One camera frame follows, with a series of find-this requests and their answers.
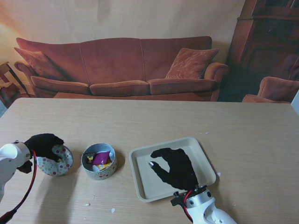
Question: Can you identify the beige rectangular tray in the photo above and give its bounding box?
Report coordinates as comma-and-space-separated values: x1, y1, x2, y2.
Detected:
128, 137, 217, 203

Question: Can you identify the dark wooden cabinet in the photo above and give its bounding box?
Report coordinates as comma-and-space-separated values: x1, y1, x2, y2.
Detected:
225, 0, 299, 81

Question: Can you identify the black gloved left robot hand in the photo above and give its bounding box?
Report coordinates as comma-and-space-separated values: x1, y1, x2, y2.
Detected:
24, 133, 65, 163

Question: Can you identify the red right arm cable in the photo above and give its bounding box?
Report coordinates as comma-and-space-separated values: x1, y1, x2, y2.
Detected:
183, 190, 194, 222

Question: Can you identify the patterned orange sofa cushion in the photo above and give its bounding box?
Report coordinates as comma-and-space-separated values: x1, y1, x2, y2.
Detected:
164, 48, 220, 79

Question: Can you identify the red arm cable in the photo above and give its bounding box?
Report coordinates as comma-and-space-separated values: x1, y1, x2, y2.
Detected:
0, 150, 38, 223
183, 190, 194, 222

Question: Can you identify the red left arm cable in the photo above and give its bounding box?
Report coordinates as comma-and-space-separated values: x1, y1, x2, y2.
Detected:
0, 150, 38, 223

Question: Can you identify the brown armchair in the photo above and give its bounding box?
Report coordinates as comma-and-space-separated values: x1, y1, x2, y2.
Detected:
242, 76, 299, 104

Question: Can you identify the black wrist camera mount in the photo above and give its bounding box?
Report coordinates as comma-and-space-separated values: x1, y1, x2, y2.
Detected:
16, 161, 34, 175
171, 191, 187, 207

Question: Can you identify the plain brown sofa cushion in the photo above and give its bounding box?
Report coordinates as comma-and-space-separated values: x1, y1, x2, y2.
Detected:
14, 47, 68, 82

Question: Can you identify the brown three-seat sofa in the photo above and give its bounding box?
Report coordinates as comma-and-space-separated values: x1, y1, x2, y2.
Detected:
14, 35, 230, 102

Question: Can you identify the purple snack packet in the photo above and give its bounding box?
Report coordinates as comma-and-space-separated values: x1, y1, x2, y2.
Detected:
92, 151, 111, 165

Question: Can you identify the round polka dot box lid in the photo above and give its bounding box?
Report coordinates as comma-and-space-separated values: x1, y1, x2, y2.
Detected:
36, 143, 74, 177

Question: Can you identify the round polka dot cookie box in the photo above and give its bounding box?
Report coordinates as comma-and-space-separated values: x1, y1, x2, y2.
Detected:
81, 143, 118, 181

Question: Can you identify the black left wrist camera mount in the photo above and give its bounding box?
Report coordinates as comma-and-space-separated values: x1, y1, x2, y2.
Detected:
16, 161, 34, 175

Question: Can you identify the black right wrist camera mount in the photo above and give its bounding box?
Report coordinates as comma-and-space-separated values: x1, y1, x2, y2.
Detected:
171, 191, 187, 207

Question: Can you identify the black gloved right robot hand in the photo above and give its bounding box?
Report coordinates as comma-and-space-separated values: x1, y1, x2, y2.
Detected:
149, 147, 199, 191

